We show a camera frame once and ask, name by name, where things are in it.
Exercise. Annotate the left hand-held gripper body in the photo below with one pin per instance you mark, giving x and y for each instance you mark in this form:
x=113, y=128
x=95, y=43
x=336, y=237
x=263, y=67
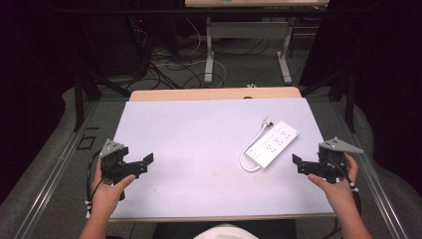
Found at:
x=114, y=164

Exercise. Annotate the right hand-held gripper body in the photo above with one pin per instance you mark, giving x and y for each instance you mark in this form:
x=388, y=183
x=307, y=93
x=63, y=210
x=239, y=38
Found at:
x=333, y=156

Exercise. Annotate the person's left hand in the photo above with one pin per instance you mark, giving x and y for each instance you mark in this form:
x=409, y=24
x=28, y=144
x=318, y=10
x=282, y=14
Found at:
x=106, y=195

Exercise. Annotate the person's right hand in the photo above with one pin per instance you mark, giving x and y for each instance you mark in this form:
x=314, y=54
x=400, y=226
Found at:
x=338, y=194

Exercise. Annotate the white power strip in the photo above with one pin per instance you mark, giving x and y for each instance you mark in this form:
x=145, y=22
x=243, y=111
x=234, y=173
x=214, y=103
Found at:
x=273, y=144

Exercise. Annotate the white power plug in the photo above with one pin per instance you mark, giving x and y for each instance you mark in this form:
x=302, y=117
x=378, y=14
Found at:
x=268, y=121

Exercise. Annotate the white table mat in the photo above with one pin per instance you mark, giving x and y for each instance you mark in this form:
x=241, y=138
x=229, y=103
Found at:
x=199, y=149

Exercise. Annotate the black metal stand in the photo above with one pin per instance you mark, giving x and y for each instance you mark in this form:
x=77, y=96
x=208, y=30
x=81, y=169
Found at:
x=79, y=103
x=350, y=99

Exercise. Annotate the wooden table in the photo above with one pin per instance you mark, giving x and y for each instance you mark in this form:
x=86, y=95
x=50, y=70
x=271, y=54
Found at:
x=199, y=94

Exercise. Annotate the person's white shirt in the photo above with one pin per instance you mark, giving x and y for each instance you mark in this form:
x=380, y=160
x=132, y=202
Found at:
x=225, y=232

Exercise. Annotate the dark computer tower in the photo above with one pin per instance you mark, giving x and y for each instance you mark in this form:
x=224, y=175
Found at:
x=112, y=46

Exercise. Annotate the white desk with grey legs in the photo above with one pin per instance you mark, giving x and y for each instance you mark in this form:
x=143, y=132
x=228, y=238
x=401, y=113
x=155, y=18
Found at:
x=249, y=30

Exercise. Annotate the aluminium floor rail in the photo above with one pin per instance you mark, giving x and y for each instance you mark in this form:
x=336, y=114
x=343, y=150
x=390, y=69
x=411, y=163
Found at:
x=53, y=176
x=375, y=186

